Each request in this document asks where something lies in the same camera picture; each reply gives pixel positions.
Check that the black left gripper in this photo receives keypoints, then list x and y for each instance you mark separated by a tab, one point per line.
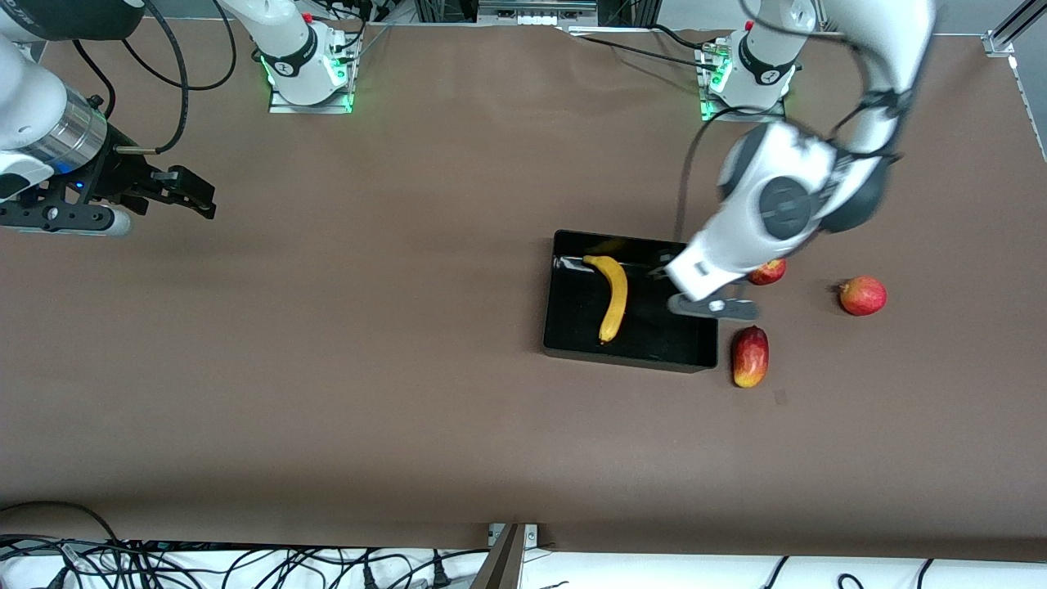
656	263

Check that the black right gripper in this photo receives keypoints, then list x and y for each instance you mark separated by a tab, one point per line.
117	175

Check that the table cover sheet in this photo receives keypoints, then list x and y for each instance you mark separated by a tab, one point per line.
327	368

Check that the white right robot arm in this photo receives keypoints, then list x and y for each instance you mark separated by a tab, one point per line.
24	106

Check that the yellow banana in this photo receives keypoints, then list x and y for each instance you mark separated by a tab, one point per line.
615	298

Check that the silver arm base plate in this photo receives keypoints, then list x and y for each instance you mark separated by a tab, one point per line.
282	105
712	110

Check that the aluminium corner profile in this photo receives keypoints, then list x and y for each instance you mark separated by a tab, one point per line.
1002	39

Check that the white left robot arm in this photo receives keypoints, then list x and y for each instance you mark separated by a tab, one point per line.
785	209

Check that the black rectangular tray box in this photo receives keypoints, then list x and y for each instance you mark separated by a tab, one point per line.
589	327

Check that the red apple on table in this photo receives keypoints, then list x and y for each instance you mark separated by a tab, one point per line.
863	296

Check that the red apple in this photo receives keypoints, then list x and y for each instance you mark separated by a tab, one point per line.
770	272
863	296

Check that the silver metal bracket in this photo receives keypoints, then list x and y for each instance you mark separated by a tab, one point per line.
530	533

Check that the grey metal post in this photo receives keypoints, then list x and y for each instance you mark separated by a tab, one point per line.
499	564

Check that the red yellow mango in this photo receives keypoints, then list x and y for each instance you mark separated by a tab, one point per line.
750	356

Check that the aluminium frame with power strip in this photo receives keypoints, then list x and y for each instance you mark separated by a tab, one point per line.
532	10

